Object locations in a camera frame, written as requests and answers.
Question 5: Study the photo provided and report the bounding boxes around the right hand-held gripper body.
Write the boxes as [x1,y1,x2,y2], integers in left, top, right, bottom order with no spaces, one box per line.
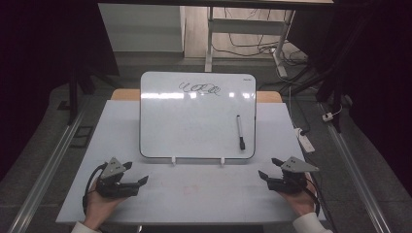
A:
[266,156,321,195]

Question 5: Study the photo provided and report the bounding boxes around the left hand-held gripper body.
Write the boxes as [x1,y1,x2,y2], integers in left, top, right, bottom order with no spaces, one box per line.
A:
[95,157,141,199]

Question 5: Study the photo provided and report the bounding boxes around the person's right hand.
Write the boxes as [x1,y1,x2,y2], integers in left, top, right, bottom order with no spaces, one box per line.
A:
[277,174,318,218]

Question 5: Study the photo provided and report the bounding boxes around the person's left hand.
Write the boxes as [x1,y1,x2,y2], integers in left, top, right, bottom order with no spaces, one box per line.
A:
[83,183,129,232]

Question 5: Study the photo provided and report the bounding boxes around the white power strip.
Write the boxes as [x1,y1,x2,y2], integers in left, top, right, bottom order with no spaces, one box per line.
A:
[293,127,316,154]

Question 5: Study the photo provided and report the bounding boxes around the black and white marker pen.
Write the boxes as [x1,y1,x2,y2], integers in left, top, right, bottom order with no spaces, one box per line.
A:
[235,115,247,151]

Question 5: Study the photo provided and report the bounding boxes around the black floor plate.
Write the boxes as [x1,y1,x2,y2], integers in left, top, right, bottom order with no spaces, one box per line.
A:
[69,125,95,150]

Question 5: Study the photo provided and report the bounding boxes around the white whiteboard with scribble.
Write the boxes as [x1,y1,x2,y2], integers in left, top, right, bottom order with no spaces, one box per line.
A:
[139,71,258,160]

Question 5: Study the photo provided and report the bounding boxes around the black metal stand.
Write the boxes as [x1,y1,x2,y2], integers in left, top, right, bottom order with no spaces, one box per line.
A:
[57,62,124,126]
[281,18,368,134]

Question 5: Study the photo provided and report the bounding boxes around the dark curtain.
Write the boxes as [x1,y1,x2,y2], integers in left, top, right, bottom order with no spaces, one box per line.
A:
[287,0,412,193]
[0,0,120,183]

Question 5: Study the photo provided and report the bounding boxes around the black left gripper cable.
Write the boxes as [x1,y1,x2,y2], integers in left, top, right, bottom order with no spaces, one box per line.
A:
[82,162,109,216]

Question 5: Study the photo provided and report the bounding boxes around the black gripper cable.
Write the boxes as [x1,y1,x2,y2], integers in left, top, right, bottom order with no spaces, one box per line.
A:
[304,173,338,233]
[82,162,109,216]

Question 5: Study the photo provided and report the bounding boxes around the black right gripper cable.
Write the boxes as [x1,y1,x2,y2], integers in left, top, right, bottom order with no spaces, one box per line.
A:
[304,173,338,233]

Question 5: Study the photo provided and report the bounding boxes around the aluminium floor rail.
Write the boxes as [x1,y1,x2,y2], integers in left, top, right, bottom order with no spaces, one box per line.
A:
[7,98,90,233]
[318,102,394,233]

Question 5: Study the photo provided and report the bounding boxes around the black floor cables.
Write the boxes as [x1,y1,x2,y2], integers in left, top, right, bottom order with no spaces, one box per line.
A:
[212,7,309,67]

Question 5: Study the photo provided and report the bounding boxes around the white desk frame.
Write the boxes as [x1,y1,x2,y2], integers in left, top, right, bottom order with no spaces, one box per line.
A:
[204,6,296,79]

